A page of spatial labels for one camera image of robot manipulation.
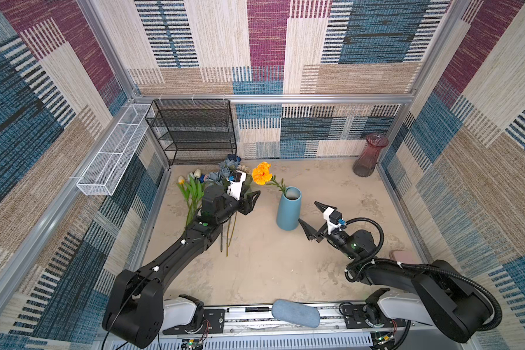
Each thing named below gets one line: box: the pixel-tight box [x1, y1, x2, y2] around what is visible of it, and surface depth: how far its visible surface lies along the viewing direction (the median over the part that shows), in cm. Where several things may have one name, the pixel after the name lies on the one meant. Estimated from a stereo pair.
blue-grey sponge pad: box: [271, 298, 321, 329], surface depth 74 cm
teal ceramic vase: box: [276, 185, 303, 232], surface depth 84 cm
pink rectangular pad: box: [388, 249, 420, 264], surface depth 90 cm
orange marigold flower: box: [251, 161, 287, 197], surface depth 73 cm
